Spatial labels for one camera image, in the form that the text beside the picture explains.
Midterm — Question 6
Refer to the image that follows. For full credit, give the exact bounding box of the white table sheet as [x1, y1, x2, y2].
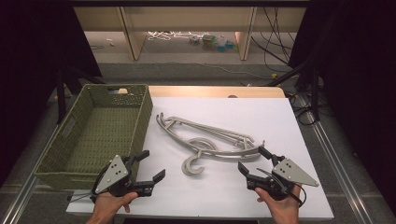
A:
[65, 96, 334, 221]

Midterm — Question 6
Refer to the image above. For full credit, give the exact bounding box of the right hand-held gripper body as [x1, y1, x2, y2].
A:
[246, 155, 320, 202]

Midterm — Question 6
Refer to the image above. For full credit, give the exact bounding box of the person's left hand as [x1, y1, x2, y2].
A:
[87, 190, 139, 224]

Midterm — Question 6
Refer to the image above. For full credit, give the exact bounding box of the aluminium floor rail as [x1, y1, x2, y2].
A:
[0, 122, 64, 224]
[297, 92, 376, 224]

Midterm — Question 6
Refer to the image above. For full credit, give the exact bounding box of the green woven basket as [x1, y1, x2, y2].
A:
[33, 83, 154, 191]

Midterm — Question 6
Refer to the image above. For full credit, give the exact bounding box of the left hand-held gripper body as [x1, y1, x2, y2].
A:
[93, 154, 153, 198]

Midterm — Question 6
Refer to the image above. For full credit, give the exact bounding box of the hand-held gripper cable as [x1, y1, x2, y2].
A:
[256, 167, 307, 208]
[65, 174, 104, 203]

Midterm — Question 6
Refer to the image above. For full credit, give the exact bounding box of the thin white floor cable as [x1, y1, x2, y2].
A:
[172, 60, 274, 78]

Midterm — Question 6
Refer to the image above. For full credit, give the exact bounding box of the colourful toy pile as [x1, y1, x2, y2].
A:
[188, 33, 239, 53]

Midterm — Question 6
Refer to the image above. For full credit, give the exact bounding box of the black metal stand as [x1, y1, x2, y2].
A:
[55, 66, 106, 125]
[267, 59, 321, 122]

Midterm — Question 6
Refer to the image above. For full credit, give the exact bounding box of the person's right hand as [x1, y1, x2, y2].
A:
[254, 184, 304, 224]

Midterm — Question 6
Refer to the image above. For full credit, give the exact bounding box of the black curtain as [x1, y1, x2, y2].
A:
[0, 0, 102, 188]
[289, 0, 396, 216]

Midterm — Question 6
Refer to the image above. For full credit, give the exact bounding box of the right hand-held gripper cable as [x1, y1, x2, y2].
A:
[256, 167, 307, 208]

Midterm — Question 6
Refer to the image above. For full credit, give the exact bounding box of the white cord on floor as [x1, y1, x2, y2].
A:
[147, 30, 204, 42]

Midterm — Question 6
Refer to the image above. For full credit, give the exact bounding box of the black cable bundle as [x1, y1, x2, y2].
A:
[250, 7, 298, 66]

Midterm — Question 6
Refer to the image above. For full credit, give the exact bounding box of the left hand-held gripper cable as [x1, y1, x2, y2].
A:
[65, 174, 104, 203]

